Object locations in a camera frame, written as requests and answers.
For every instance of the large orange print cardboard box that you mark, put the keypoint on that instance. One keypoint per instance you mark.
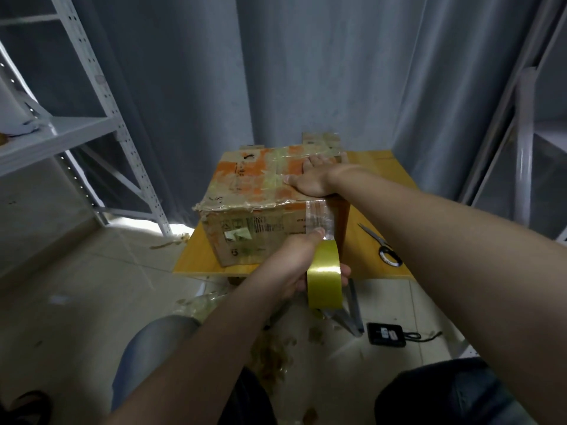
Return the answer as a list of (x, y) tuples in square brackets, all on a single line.
[(248, 208)]

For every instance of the person's left hand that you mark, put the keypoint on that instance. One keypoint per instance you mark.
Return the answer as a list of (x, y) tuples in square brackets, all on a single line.
[(292, 265)]

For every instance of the tape scraps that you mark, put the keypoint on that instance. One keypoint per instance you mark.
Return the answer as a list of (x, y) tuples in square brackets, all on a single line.
[(275, 345)]

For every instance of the person's left forearm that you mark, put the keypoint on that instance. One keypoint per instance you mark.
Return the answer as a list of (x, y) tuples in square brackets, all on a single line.
[(195, 358)]

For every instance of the yellow wooden table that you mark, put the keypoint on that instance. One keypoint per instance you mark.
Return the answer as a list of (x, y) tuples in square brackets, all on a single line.
[(390, 172)]

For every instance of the person's right leg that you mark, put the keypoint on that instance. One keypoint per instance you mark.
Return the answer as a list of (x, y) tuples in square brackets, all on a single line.
[(452, 394)]

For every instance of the person's right hand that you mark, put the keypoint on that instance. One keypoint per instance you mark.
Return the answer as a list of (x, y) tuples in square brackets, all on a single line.
[(319, 177)]

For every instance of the yellow tape roll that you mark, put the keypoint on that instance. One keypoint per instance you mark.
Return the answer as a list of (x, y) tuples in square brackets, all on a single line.
[(325, 274)]

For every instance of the grey metal shelf unit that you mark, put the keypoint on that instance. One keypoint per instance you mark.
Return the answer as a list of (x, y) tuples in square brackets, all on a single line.
[(62, 132), (531, 155)]

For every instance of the black sandal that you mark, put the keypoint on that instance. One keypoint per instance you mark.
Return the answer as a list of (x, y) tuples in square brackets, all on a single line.
[(26, 407)]

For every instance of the medium brown cardboard box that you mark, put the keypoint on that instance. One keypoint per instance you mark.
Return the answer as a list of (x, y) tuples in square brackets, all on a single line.
[(321, 140)]

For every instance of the grey curtain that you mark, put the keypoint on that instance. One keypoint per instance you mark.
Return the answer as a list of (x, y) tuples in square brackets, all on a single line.
[(266, 66)]

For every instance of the black power adapter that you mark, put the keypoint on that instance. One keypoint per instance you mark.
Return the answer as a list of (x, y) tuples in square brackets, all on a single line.
[(386, 334)]

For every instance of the person's right forearm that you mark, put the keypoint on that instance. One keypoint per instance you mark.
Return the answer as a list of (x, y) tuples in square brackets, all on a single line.
[(469, 279)]

